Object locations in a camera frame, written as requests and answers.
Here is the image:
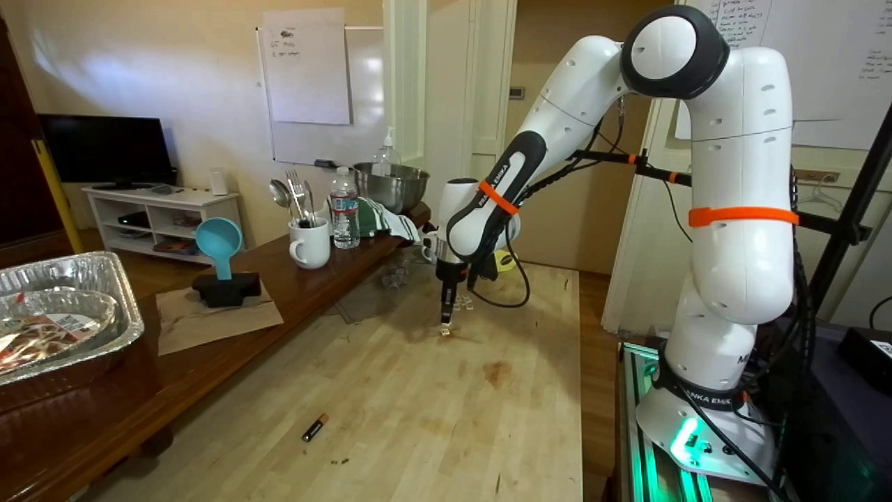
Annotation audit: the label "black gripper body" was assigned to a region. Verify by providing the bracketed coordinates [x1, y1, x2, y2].
[433, 260, 468, 289]

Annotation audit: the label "green and white cloth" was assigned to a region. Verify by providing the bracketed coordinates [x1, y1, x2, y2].
[355, 196, 422, 246]

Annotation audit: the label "metal mixing bowl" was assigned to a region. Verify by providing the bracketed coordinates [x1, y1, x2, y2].
[351, 162, 432, 214]

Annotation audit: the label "clear water bottle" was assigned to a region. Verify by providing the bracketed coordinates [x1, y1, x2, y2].
[325, 164, 362, 250]

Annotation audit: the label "white squeeze bottle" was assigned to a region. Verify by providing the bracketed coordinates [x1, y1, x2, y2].
[369, 129, 394, 179]

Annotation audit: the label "large white mug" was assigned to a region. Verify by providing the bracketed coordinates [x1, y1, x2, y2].
[286, 217, 335, 272]

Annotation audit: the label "dark wooden side table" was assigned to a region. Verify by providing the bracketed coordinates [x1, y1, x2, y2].
[0, 203, 433, 502]

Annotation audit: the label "metal spoons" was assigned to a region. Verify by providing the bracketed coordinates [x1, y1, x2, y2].
[268, 176, 316, 228]

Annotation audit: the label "black marker pen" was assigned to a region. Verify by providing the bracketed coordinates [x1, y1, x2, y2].
[297, 412, 329, 444]

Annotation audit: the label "black block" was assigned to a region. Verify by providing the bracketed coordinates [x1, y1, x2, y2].
[190, 271, 265, 309]

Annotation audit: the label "brown cardboard sheet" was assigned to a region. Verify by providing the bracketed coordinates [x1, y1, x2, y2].
[152, 282, 286, 356]

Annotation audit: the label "white shelf unit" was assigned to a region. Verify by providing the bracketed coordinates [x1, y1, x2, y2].
[82, 183, 245, 267]

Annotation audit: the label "aluminium foil tray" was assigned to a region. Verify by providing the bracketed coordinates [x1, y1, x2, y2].
[0, 249, 148, 388]

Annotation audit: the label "black flat screen television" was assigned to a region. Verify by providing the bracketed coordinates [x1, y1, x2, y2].
[36, 111, 180, 189]

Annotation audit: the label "black equipment box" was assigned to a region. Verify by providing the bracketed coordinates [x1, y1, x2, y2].
[764, 317, 892, 502]

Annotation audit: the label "crumpled wrapper in tray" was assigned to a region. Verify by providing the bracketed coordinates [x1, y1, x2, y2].
[0, 309, 106, 377]

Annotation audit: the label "black tripod pole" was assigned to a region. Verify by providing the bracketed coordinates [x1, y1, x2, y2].
[803, 107, 892, 317]

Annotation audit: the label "yellow stick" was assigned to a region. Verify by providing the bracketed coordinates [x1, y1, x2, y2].
[29, 137, 82, 253]

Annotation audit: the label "black device on box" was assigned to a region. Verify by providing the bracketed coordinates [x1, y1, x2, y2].
[835, 325, 892, 394]

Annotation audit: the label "whiteboard with handwriting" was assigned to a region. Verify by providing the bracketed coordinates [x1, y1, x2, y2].
[672, 0, 892, 151]

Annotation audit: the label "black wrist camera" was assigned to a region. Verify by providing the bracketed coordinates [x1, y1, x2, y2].
[468, 249, 499, 285]

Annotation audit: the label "black cable bundle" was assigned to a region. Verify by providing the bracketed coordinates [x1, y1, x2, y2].
[459, 100, 652, 313]

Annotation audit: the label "orange velcro strap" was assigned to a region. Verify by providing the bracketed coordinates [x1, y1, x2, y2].
[475, 179, 520, 221]
[686, 203, 803, 232]

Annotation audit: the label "white door frame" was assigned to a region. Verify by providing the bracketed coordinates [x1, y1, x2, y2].
[379, 0, 517, 253]

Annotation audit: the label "white wall whiteboard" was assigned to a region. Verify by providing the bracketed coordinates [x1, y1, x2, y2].
[268, 21, 386, 169]

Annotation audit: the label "black mount rod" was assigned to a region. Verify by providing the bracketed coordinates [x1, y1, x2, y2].
[573, 144, 875, 239]

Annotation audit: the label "green lit aluminium rail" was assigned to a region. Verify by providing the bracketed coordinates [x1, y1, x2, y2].
[615, 337, 718, 502]

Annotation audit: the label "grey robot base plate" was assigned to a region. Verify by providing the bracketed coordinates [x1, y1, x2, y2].
[636, 385, 778, 489]

